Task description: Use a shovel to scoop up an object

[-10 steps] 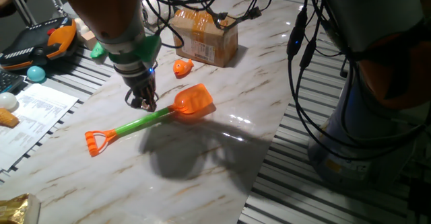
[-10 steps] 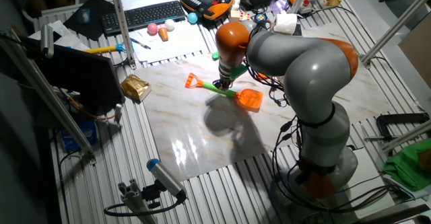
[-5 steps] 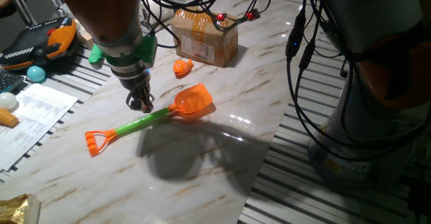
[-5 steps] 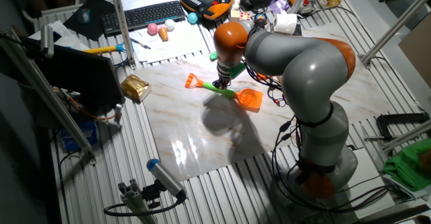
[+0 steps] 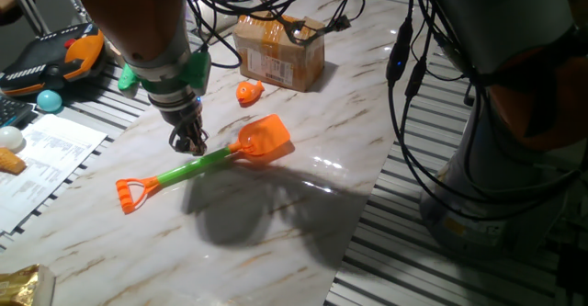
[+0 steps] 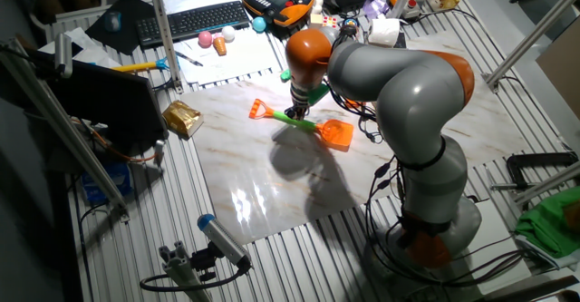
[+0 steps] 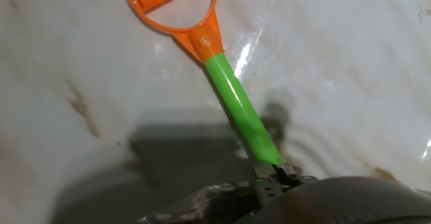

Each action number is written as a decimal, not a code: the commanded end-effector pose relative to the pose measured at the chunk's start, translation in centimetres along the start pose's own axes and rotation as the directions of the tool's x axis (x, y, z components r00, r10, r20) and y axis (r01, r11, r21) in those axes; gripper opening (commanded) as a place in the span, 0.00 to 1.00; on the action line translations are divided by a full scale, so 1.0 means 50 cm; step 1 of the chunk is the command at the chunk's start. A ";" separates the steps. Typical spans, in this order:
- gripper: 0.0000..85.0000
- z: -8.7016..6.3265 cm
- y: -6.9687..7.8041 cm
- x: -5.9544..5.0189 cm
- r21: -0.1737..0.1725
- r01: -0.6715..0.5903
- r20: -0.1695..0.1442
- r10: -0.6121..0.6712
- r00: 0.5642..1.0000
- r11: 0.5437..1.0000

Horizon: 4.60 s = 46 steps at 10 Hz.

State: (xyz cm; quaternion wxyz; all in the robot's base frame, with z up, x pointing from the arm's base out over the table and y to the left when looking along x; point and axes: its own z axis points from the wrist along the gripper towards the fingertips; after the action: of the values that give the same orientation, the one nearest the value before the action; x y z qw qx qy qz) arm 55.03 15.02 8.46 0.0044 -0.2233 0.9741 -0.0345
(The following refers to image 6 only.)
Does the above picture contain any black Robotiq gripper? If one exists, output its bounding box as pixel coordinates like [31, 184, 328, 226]
[284, 92, 314, 121]

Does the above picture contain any orange green toy shovel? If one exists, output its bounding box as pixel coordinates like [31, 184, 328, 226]
[247, 98, 355, 152]

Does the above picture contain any marble pattern mat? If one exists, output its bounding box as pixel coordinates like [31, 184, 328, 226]
[179, 29, 531, 247]

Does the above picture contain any printed paper sheet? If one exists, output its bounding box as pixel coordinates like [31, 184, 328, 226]
[174, 29, 282, 86]

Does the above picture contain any gold foil package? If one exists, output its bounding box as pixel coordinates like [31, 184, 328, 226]
[161, 100, 205, 139]

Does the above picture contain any white tissue roll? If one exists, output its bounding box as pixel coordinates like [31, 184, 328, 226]
[366, 17, 401, 48]

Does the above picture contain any dark pen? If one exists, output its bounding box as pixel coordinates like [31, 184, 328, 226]
[174, 50, 204, 67]

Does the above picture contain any purple plastic item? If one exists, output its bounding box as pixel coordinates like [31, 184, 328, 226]
[362, 0, 391, 20]

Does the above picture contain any black computer keyboard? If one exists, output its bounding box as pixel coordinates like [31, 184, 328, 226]
[135, 0, 251, 49]

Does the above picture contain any grey box red button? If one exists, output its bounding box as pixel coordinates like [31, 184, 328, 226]
[402, 0, 421, 20]

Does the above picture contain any black monitor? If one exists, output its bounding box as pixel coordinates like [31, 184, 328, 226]
[26, 50, 169, 156]

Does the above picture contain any black mouse pad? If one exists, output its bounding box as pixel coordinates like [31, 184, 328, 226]
[84, 0, 158, 56]

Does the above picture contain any blue package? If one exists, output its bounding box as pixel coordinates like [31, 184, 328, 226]
[81, 161, 133, 206]

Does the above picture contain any grey computer mouse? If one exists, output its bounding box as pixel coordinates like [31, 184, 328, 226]
[103, 10, 122, 34]

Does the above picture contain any black clamp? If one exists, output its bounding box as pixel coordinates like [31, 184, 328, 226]
[506, 151, 580, 190]

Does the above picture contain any white paper stack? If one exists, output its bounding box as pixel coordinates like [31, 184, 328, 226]
[38, 26, 121, 70]

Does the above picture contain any short aluminium profile bar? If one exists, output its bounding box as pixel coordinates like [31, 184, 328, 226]
[514, 161, 580, 206]

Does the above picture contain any brown cardboard board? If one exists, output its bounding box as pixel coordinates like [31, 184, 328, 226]
[536, 18, 580, 122]

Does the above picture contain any green cloth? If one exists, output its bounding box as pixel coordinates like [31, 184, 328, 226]
[515, 186, 580, 260]

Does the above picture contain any green printed camera mount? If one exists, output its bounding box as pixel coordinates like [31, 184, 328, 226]
[279, 68, 331, 106]

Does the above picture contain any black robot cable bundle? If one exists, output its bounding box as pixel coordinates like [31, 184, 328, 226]
[328, 79, 529, 289]

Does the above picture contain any silver camera blue cap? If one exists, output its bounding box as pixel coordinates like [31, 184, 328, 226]
[197, 213, 253, 270]

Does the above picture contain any aluminium post with foot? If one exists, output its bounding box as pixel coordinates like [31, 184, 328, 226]
[145, 0, 184, 94]

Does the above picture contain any yellow handled blue tool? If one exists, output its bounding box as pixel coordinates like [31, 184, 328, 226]
[111, 57, 171, 73]

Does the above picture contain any orange cable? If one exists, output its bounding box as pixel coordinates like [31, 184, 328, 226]
[79, 120, 158, 163]

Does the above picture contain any aluminium camera stand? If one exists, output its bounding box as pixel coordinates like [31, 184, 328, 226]
[158, 241, 214, 302]

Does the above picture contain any black camera cable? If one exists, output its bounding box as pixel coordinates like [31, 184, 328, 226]
[139, 265, 251, 293]

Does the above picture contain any slanted aluminium frame bar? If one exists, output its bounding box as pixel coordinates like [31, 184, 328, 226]
[0, 38, 131, 221]

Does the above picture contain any silver depth camera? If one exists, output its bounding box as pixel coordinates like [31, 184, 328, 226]
[53, 33, 73, 79]

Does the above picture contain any slanted aluminium post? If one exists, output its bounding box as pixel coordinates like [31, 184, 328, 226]
[483, 0, 580, 93]

